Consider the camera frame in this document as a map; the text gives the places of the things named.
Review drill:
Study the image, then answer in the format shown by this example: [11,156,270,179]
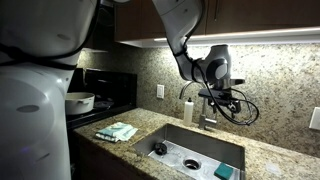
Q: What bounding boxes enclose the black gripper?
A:
[198,89,241,114]

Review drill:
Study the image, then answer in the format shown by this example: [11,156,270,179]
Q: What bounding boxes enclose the stainless steel kitchen faucet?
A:
[179,81,217,130]

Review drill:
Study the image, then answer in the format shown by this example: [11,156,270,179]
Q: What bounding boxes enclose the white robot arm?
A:
[0,0,244,180]

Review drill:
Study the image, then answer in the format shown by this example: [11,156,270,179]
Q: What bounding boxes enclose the white soap dispenser bottle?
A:
[183,98,194,126]

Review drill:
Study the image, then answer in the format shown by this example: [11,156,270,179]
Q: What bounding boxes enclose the stainless steel sink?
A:
[133,124,246,180]

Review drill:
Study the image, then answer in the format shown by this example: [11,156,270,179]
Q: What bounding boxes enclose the teal sponge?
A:
[214,163,233,180]

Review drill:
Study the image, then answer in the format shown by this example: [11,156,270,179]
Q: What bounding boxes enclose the black sink strainer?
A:
[154,143,167,155]

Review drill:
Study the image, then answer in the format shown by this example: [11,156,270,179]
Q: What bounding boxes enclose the black stove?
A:
[66,68,137,130]

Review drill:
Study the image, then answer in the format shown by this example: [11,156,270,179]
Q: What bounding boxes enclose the folded teal white cloth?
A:
[95,122,138,142]

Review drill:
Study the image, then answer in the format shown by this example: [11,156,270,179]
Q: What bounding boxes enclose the dark wooden upper cabinets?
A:
[83,0,320,51]

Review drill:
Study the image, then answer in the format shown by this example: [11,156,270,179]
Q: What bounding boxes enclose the under cabinet light strip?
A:
[153,27,320,46]

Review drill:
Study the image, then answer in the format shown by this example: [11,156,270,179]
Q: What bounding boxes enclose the white pot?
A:
[65,92,95,115]

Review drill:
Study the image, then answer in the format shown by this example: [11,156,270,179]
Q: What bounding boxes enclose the white wall switch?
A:
[156,85,164,99]

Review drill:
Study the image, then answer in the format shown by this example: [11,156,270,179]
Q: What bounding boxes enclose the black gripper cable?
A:
[181,33,260,127]

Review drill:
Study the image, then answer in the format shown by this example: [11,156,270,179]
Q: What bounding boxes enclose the white wall outlet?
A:
[309,107,320,130]

